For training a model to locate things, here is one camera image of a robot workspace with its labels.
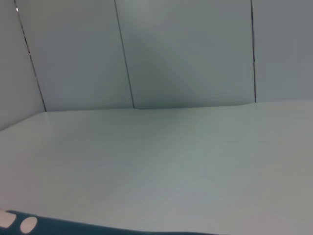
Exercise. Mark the teal blue shirt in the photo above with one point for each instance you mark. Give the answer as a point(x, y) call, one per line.
point(49, 226)

